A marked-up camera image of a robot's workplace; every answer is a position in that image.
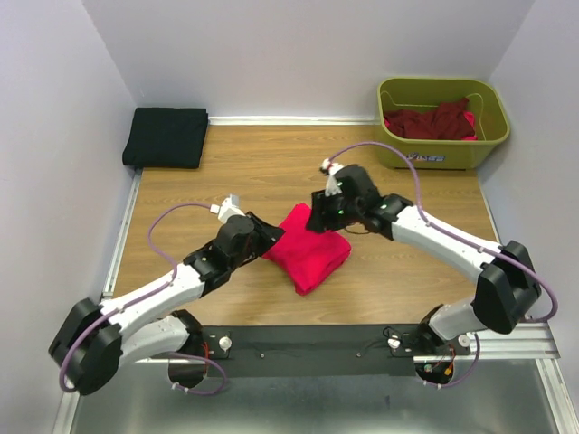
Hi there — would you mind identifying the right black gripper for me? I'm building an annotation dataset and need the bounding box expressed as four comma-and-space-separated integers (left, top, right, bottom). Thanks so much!
303, 187, 361, 235

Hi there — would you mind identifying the dark red t shirt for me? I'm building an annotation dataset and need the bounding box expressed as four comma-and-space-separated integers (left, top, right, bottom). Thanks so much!
384, 98, 478, 141

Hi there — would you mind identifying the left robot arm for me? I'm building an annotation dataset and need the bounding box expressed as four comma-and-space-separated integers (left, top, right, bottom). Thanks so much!
49, 211, 284, 396

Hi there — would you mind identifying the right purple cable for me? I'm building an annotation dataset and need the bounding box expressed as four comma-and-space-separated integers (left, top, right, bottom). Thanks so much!
325, 141, 559, 391

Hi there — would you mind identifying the folded black t shirt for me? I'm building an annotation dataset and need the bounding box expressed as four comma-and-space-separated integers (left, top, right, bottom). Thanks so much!
122, 108, 209, 169

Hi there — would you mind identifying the purple cable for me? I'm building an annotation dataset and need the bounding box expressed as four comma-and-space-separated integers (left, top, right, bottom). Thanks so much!
59, 203, 227, 397
325, 141, 559, 391

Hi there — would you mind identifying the olive green plastic bin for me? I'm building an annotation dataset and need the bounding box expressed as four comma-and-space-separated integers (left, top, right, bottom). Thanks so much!
375, 77, 510, 170

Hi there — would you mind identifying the aluminium frame rail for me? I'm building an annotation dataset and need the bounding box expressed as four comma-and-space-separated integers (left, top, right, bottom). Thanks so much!
52, 166, 565, 434

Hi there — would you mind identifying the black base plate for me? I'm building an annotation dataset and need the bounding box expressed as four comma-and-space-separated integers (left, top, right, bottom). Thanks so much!
185, 324, 471, 378

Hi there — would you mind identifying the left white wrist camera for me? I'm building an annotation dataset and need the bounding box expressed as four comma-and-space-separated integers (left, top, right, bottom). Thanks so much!
209, 194, 244, 223

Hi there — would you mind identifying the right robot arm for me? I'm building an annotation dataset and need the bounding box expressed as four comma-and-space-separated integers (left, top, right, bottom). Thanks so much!
307, 161, 541, 354

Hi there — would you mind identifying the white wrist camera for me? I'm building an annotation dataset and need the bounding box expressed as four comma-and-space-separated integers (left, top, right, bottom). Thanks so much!
209, 194, 244, 223
319, 158, 344, 197

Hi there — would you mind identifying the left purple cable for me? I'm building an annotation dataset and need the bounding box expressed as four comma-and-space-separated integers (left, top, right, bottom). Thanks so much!
59, 203, 227, 397

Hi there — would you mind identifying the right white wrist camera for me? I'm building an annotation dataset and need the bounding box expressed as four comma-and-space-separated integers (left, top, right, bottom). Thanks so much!
319, 158, 344, 197

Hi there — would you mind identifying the pink t shirt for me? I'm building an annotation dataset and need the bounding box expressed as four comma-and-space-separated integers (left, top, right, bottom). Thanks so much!
263, 203, 352, 297

